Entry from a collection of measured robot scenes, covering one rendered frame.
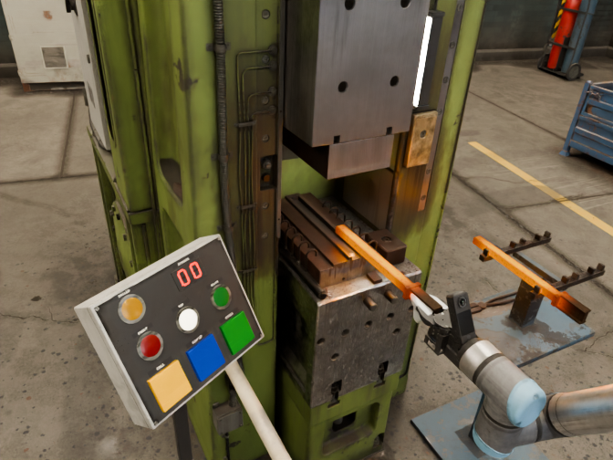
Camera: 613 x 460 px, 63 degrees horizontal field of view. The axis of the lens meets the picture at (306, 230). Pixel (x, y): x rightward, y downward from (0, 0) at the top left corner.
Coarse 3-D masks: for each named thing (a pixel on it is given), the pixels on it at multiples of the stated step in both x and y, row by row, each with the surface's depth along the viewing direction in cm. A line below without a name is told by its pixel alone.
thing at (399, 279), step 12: (336, 228) 152; (348, 240) 147; (360, 240) 145; (360, 252) 142; (372, 252) 140; (372, 264) 138; (384, 264) 135; (396, 276) 131; (408, 288) 125; (420, 288) 126; (432, 300) 122
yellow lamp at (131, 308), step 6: (126, 300) 98; (132, 300) 99; (138, 300) 100; (126, 306) 98; (132, 306) 99; (138, 306) 100; (126, 312) 98; (132, 312) 99; (138, 312) 100; (126, 318) 98; (132, 318) 99
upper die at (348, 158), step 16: (288, 144) 143; (304, 144) 135; (336, 144) 124; (352, 144) 127; (368, 144) 129; (384, 144) 132; (304, 160) 137; (320, 160) 129; (336, 160) 126; (352, 160) 129; (368, 160) 132; (384, 160) 134; (336, 176) 129
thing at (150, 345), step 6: (150, 336) 101; (156, 336) 102; (144, 342) 100; (150, 342) 101; (156, 342) 102; (144, 348) 100; (150, 348) 100; (156, 348) 101; (144, 354) 100; (150, 354) 100
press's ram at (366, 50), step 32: (288, 0) 115; (320, 0) 104; (352, 0) 108; (384, 0) 111; (416, 0) 115; (288, 32) 119; (320, 32) 107; (352, 32) 111; (384, 32) 115; (416, 32) 119; (288, 64) 122; (320, 64) 111; (352, 64) 115; (384, 64) 119; (416, 64) 124; (288, 96) 126; (320, 96) 115; (352, 96) 119; (384, 96) 124; (288, 128) 130; (320, 128) 119; (352, 128) 124; (384, 128) 129
